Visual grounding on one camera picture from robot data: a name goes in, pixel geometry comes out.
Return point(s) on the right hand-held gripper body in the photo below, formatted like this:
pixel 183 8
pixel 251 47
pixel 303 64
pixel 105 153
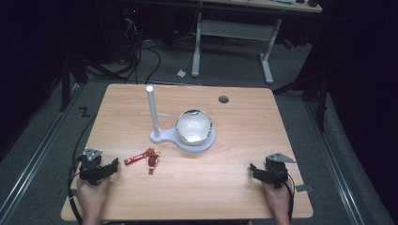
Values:
pixel 275 173

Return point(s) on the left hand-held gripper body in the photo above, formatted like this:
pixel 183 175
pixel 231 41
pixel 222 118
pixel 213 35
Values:
pixel 91 170

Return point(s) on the person's right hand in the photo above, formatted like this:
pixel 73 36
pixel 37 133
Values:
pixel 277 200

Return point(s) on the person's left hand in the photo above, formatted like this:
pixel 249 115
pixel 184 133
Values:
pixel 92 197

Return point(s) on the grey tape tab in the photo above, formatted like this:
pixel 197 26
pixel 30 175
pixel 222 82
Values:
pixel 304 188

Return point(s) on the white stand with pole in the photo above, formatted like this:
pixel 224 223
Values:
pixel 154 109

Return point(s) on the shiny metal bowl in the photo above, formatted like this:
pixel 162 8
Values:
pixel 194 126

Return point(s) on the black table grommet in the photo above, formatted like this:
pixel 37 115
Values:
pixel 223 99

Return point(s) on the black metal stand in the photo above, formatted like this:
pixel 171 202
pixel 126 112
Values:
pixel 320 103
pixel 66 84

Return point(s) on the white paper scrap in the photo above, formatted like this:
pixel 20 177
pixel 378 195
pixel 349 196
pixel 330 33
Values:
pixel 181 73

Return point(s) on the white-legged wooden desk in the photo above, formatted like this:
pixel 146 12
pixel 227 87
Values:
pixel 237 30

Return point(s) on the metal floor rail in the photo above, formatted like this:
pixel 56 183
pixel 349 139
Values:
pixel 334 162
pixel 34 162

